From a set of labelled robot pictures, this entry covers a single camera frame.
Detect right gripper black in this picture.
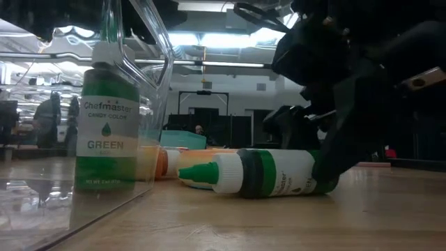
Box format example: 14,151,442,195
262,15,446,185

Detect green candy colour bottle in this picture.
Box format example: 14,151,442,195
74,0,141,193
177,148,339,199

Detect yellow candy colour bottle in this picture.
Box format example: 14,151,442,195
135,145,182,182

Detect clear plastic container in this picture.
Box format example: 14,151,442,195
0,0,177,251

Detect black partition panels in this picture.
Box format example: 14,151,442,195
163,107,279,149

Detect grey ceiling box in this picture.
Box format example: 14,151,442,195
225,8,250,31

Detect long ceiling strip light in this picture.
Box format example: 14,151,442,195
135,58,272,70

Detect black frame stand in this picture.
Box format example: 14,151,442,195
177,90,230,116

